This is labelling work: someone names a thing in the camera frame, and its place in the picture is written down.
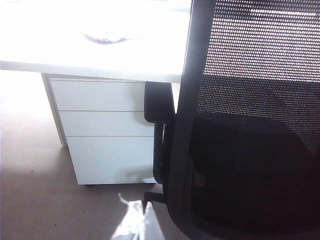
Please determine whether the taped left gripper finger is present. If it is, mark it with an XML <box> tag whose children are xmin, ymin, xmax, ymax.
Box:
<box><xmin>111</xmin><ymin>192</ymin><xmax>166</xmax><ymax>240</ymax></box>

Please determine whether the black mesh office chair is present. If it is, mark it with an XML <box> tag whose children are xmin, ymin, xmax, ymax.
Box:
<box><xmin>143</xmin><ymin>0</ymin><xmax>320</xmax><ymax>240</ymax></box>

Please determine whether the white three-drawer cabinet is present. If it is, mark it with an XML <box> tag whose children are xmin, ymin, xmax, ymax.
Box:
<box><xmin>40</xmin><ymin>73</ymin><xmax>156</xmax><ymax>186</ymax></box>

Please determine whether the colourful snack bag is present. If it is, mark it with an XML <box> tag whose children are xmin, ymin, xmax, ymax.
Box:
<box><xmin>83</xmin><ymin>30</ymin><xmax>142</xmax><ymax>46</ymax></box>

